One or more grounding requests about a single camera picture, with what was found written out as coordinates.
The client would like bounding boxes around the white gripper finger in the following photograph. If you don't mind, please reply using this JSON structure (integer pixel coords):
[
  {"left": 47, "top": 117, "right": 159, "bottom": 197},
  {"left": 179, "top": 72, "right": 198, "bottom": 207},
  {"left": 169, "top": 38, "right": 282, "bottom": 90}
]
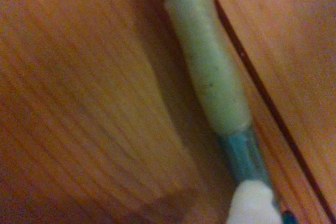
[{"left": 227, "top": 180, "right": 284, "bottom": 224}]

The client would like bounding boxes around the green transparent pen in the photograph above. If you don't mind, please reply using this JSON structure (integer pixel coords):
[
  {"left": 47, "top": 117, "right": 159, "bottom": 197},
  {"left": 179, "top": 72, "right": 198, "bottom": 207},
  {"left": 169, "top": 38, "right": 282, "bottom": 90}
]
[{"left": 156, "top": 0, "right": 299, "bottom": 224}]

